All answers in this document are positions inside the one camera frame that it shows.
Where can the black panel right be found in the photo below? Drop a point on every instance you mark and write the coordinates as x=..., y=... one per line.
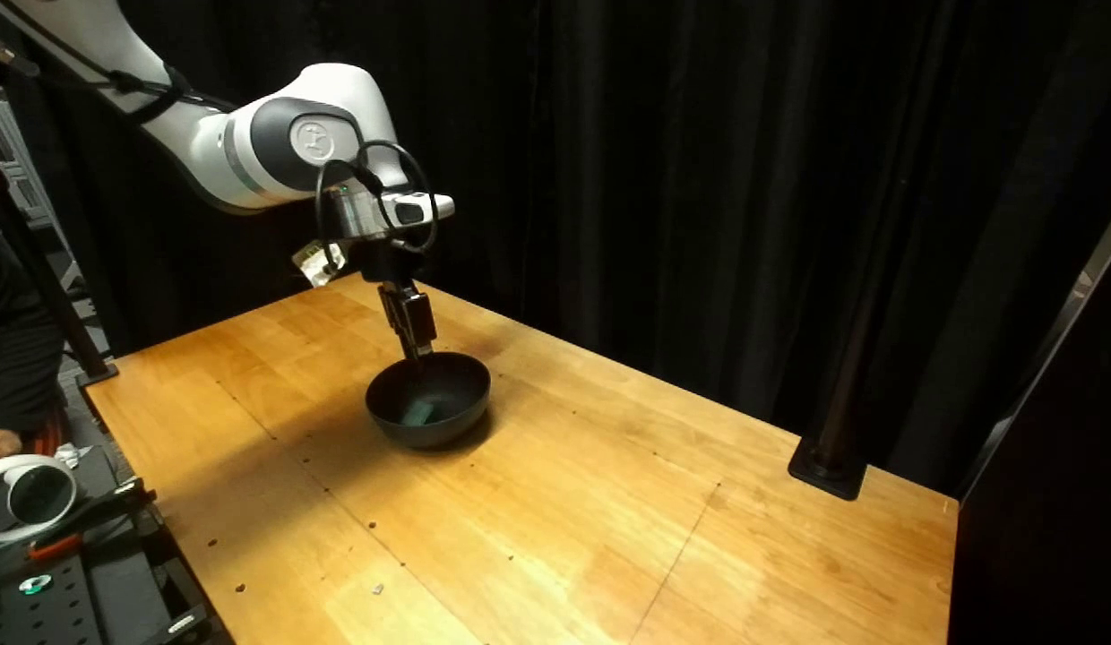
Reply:
x=1035, y=534

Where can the white VR headset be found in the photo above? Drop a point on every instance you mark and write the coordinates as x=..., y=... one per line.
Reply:
x=37, y=492

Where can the small green block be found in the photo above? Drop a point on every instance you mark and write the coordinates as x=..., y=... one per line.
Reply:
x=417, y=413

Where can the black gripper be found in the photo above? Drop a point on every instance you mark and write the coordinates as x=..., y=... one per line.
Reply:
x=355, y=222

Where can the black bowl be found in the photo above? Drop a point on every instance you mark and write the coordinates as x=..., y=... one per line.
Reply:
x=432, y=400

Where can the person in dark clothes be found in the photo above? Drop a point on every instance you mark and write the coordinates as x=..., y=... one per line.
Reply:
x=30, y=357

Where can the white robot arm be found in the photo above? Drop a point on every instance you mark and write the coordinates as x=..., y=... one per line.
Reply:
x=324, y=136

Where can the orange handled tool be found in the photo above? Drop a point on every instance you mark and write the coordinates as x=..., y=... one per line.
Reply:
x=57, y=550

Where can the black perforated side shelf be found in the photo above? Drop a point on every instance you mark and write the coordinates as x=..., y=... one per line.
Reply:
x=131, y=582

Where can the black pole with base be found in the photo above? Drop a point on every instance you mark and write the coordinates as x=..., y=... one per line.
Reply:
x=861, y=202

